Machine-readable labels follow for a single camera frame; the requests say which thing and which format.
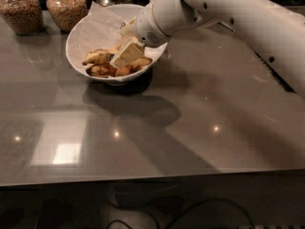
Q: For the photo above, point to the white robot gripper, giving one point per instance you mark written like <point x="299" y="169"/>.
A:
<point x="145" y="26"/>

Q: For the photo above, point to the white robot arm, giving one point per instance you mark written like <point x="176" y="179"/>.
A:
<point x="275" y="33"/>

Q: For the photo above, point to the white tilted bowl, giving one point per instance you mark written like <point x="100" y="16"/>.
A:
<point x="153" y="53"/>

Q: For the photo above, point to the brown spotted banana at bottom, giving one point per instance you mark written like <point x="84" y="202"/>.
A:
<point x="106" y="70"/>

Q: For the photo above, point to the glass jar of cereal left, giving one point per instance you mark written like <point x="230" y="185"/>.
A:
<point x="24" y="17"/>

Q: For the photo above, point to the black mesh mat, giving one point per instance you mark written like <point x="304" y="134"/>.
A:
<point x="285" y="86"/>

